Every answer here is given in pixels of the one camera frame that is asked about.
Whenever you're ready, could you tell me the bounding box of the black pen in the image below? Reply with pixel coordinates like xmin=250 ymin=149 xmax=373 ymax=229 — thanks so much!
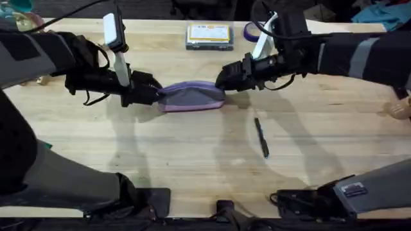
xmin=254 ymin=117 xmax=270 ymax=159

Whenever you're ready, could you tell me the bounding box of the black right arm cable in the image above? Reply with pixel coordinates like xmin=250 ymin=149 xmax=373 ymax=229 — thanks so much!
xmin=249 ymin=0 xmax=322 ymax=42

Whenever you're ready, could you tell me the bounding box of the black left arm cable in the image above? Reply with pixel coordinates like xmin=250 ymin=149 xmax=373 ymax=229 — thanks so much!
xmin=24 ymin=0 xmax=112 ymax=34

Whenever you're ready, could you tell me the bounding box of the wrist upright plate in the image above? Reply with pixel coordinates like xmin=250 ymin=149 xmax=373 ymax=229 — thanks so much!
xmin=251 ymin=11 xmax=279 ymax=61
xmin=113 ymin=51 xmax=133 ymax=89

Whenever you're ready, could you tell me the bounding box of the teal cloth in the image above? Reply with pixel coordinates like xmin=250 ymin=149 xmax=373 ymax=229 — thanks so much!
xmin=351 ymin=1 xmax=411 ymax=32

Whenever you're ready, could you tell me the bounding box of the clear box with yellow label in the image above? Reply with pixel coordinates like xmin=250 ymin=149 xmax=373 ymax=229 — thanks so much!
xmin=185 ymin=21 xmax=235 ymax=52

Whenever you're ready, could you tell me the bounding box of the purple and grey zip bag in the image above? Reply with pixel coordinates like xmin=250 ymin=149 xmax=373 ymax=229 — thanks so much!
xmin=157 ymin=80 xmax=227 ymax=114

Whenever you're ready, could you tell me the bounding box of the teal object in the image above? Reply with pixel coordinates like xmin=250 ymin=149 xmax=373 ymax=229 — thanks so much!
xmin=0 ymin=0 xmax=35 ymax=14

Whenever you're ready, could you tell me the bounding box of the right wrist upright plate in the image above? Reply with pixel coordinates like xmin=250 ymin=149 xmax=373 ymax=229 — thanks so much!
xmin=251 ymin=11 xmax=279 ymax=61

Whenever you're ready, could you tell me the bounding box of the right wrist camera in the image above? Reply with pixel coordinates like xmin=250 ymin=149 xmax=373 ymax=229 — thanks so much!
xmin=275 ymin=12 xmax=310 ymax=56

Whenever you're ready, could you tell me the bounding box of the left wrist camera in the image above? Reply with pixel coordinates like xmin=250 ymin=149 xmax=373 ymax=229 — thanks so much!
xmin=102 ymin=3 xmax=130 ymax=54

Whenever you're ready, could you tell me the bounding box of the black clamp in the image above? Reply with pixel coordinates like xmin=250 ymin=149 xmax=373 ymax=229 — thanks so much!
xmin=216 ymin=199 xmax=236 ymax=223

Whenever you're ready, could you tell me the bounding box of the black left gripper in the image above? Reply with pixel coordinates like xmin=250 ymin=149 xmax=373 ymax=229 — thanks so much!
xmin=51 ymin=31 xmax=164 ymax=108

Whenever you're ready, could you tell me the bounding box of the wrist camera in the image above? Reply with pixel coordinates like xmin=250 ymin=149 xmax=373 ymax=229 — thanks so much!
xmin=102 ymin=3 xmax=130 ymax=54
xmin=275 ymin=12 xmax=310 ymax=56

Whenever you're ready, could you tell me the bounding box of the left wrist upright plate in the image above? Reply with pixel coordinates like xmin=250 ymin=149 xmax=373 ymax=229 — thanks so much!
xmin=113 ymin=51 xmax=133 ymax=89

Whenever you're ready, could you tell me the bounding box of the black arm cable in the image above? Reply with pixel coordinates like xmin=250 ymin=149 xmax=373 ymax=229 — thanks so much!
xmin=24 ymin=0 xmax=112 ymax=34
xmin=249 ymin=0 xmax=322 ymax=42

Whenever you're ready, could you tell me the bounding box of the purple tape roll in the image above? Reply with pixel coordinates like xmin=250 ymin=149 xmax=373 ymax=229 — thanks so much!
xmin=242 ymin=21 xmax=268 ymax=44

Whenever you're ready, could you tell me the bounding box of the small wooden block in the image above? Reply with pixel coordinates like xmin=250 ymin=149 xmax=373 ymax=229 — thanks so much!
xmin=36 ymin=74 xmax=51 ymax=87

